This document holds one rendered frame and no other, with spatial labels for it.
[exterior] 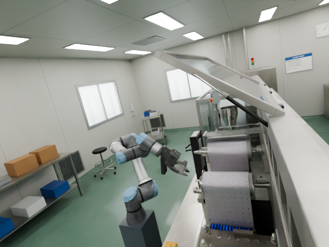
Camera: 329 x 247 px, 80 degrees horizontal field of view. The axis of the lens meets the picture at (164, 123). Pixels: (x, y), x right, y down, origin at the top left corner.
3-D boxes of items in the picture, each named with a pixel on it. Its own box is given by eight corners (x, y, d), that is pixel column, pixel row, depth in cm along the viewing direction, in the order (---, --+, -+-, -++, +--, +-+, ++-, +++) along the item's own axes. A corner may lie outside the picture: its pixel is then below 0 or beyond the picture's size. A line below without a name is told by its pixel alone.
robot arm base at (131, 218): (123, 223, 146) (119, 211, 144) (133, 209, 160) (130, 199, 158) (140, 226, 140) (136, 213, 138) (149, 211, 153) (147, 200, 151)
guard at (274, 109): (201, 63, 183) (205, 56, 180) (257, 90, 172) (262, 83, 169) (147, 66, 83) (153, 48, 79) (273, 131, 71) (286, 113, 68)
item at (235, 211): (209, 224, 112) (204, 195, 108) (254, 229, 103) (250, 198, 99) (209, 224, 112) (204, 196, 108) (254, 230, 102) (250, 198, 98)
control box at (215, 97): (209, 103, 155) (207, 90, 153) (217, 101, 155) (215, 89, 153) (212, 104, 148) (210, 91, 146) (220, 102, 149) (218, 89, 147)
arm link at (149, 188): (140, 203, 152) (118, 139, 166) (157, 195, 158) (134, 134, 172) (143, 203, 142) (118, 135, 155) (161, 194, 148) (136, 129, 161)
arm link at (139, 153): (130, 151, 130) (131, 143, 121) (146, 146, 134) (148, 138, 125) (135, 161, 127) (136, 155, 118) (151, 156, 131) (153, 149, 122)
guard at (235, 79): (206, 59, 177) (206, 59, 176) (259, 84, 166) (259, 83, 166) (161, 56, 83) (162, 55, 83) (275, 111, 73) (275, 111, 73)
